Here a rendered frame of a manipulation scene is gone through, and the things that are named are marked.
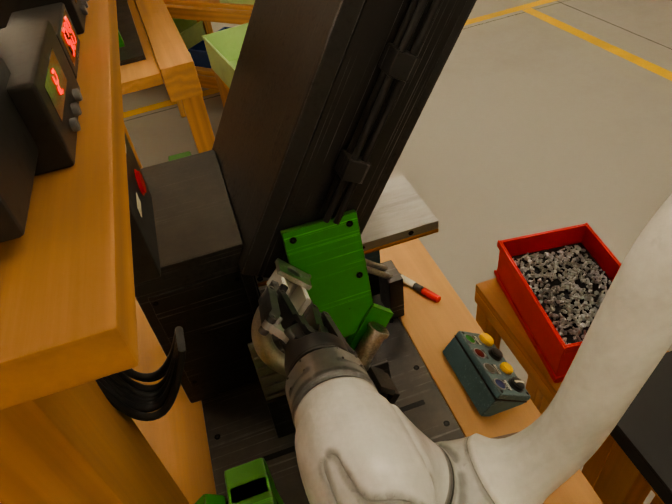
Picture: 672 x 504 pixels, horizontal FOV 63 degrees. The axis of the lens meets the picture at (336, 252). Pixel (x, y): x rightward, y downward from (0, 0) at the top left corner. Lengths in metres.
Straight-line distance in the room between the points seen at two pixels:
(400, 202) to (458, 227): 1.70
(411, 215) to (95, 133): 0.62
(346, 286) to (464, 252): 1.79
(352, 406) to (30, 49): 0.41
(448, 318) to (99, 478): 0.74
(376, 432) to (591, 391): 0.18
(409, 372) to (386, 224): 0.28
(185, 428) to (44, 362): 0.76
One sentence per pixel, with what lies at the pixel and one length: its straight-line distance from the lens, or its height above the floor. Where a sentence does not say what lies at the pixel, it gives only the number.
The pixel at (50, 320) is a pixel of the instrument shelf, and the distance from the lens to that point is 0.37.
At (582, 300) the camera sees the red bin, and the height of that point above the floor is 0.87.
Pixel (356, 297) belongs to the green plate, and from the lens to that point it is 0.87.
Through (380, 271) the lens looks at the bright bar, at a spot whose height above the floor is 1.03.
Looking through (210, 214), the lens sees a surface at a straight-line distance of 0.92.
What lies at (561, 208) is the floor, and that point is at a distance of 2.92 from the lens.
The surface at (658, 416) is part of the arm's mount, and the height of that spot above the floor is 0.89.
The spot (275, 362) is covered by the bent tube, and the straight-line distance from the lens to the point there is 0.86.
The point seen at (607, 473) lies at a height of 0.60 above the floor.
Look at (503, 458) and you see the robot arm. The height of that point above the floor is 1.26.
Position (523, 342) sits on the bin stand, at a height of 0.80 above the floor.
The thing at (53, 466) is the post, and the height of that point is 1.30.
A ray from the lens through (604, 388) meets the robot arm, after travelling 0.52.
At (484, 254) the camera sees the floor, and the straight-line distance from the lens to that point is 2.61.
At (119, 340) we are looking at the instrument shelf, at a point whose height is 1.53.
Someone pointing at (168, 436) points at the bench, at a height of 0.88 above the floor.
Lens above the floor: 1.77
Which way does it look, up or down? 42 degrees down
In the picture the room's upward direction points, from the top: 9 degrees counter-clockwise
